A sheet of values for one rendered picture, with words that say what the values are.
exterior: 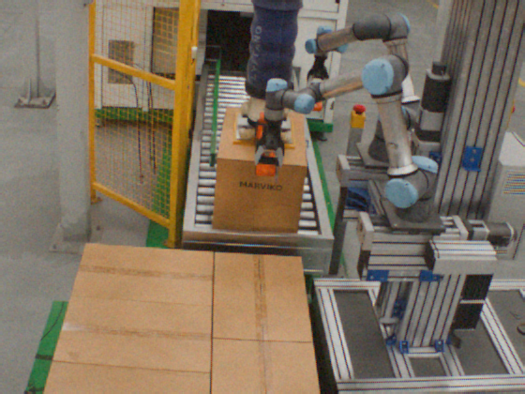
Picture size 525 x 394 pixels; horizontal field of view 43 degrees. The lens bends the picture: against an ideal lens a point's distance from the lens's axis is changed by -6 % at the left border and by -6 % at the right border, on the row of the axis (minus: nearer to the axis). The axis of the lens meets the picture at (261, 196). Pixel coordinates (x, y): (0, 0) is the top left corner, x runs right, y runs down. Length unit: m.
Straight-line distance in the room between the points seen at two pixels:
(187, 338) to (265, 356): 0.31
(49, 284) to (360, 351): 1.73
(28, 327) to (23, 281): 0.40
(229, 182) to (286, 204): 0.28
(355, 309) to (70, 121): 1.80
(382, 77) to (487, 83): 0.52
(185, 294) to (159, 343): 0.34
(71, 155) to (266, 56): 1.33
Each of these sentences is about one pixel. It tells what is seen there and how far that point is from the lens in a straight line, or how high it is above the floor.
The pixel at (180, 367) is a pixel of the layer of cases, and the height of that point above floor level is 0.54.
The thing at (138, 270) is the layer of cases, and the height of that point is 0.54.
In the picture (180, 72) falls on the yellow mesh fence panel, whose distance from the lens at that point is 3.75.
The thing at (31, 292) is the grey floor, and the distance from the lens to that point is 3.92.
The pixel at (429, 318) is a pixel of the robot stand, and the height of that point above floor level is 0.40.
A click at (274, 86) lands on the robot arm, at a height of 1.42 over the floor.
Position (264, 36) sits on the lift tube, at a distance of 3.18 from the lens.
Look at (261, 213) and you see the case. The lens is 3.30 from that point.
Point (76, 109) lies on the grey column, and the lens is 3.85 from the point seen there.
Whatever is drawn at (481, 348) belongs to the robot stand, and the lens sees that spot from 3.55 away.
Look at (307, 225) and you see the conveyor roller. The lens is 3.53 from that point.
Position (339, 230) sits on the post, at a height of 0.31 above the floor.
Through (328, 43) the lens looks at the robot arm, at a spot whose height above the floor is 1.43.
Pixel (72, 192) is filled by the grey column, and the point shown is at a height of 0.36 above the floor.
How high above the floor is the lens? 2.38
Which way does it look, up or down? 30 degrees down
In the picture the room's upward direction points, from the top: 6 degrees clockwise
